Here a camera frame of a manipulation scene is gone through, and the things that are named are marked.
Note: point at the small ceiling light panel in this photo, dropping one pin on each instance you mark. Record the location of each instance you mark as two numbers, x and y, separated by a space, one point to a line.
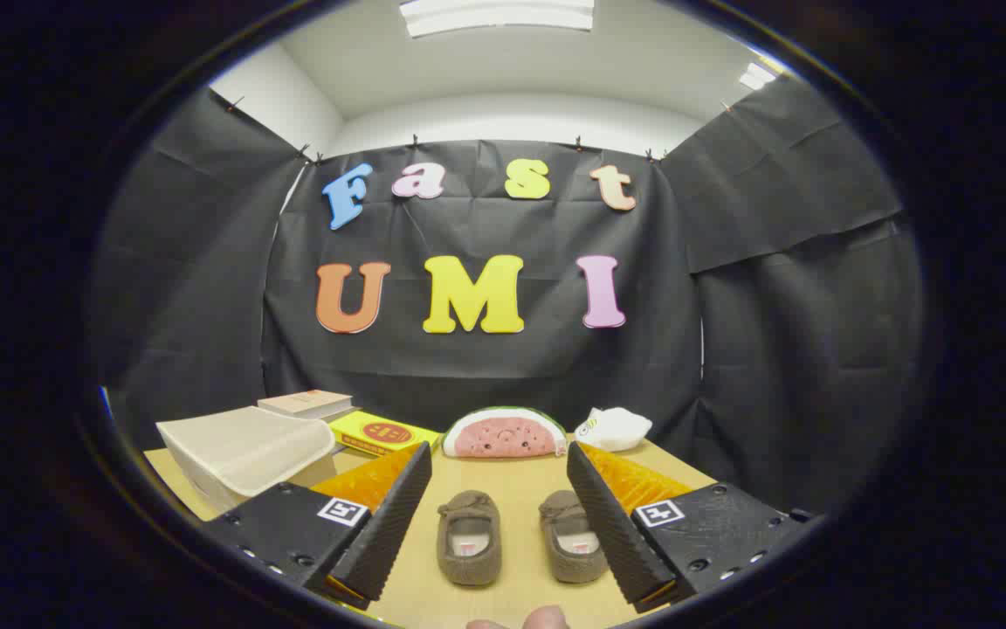
757 76

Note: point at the white plush toy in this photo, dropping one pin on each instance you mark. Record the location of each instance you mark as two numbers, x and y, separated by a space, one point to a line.
615 428

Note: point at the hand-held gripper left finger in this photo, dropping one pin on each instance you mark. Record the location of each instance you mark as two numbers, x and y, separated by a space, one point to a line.
381 533

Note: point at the beige fabric storage box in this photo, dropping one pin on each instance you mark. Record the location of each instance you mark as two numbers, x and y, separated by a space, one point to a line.
241 445

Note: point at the beige cover book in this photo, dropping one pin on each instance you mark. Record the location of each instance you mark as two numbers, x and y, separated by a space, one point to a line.
304 402

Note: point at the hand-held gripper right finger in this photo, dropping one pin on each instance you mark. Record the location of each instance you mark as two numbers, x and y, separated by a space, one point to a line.
612 533

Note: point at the black backdrop cloth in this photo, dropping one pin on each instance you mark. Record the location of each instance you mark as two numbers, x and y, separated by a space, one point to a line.
512 367

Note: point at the brown slipper shoe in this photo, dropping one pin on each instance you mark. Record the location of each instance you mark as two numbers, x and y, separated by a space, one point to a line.
566 559
469 559

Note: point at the yellow book with red circle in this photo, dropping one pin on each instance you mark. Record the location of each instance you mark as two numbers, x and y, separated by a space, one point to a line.
381 432

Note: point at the watermelon slice plush toy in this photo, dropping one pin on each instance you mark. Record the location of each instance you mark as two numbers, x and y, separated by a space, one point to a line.
503 434

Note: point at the large ceiling light panel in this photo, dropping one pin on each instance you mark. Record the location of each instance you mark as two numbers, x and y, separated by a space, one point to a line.
499 15

